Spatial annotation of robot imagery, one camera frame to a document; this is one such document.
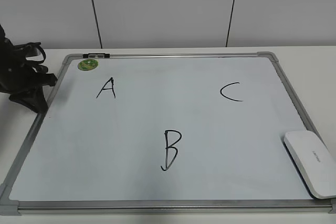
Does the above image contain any black hanging clip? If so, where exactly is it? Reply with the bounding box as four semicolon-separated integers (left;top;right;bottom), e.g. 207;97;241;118
82;53;110;59

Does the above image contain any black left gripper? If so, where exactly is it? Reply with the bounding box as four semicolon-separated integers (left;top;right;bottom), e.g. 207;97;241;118
1;28;58;113

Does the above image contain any round green magnet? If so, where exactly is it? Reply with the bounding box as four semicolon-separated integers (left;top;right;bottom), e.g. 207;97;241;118
77;59;99;71

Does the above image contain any white board with grey frame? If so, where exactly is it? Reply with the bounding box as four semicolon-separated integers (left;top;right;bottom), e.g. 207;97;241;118
1;52;335;216

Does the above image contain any white board eraser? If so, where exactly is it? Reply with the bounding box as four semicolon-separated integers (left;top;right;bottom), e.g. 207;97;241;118
284;130;335;199

